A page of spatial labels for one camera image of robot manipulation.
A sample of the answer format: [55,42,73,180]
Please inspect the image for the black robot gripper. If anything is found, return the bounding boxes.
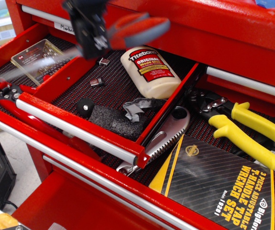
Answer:
[62,0,110,59]

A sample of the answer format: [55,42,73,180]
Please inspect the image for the red grey handled scissors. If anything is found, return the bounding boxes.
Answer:
[0,13,170,81]

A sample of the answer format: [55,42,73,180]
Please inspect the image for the small open red drawer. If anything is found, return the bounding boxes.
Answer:
[16,51,203,167]

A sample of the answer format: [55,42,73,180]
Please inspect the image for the wide open red drawer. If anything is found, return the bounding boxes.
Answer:
[0,23,275,230]

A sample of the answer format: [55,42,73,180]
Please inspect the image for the bottom open red drawer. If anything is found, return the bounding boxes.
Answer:
[11,171,167,230]

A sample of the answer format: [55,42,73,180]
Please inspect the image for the white markers label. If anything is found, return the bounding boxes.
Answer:
[54,22,75,35]

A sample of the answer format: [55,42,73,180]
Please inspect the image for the small black clip upper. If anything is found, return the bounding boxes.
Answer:
[97,57,110,66]

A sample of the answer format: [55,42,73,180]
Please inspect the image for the small black clip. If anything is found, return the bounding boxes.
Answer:
[90,78,104,87]
[97,57,110,66]

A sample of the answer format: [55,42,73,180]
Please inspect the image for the small black clip lower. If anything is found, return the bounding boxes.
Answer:
[90,78,104,87]

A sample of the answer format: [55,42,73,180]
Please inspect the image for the Titebond wood glue bottle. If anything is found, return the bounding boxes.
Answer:
[120,46,182,99]

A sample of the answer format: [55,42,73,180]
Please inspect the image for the clear drill bit case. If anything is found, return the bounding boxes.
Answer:
[11,39,70,85]

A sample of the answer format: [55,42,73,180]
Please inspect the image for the black round knob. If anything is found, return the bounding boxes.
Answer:
[77,98,95,118]

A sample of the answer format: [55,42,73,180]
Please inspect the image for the crumpled grey tape piece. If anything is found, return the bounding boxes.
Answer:
[123,98,167,123]

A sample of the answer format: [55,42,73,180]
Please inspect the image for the silver folding saw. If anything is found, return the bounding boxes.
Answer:
[116,106,191,176]

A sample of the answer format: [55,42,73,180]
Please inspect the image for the red tool chest cabinet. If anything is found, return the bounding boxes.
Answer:
[5,0,275,111]

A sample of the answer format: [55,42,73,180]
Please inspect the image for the black yellow tap wrench box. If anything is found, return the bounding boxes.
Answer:
[149,135,275,230]

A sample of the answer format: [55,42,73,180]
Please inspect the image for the red handled wire stripper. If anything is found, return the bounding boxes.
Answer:
[0,77,101,161]

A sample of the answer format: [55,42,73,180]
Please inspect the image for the yellow handled tin snips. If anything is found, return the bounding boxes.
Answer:
[188,89,275,170]

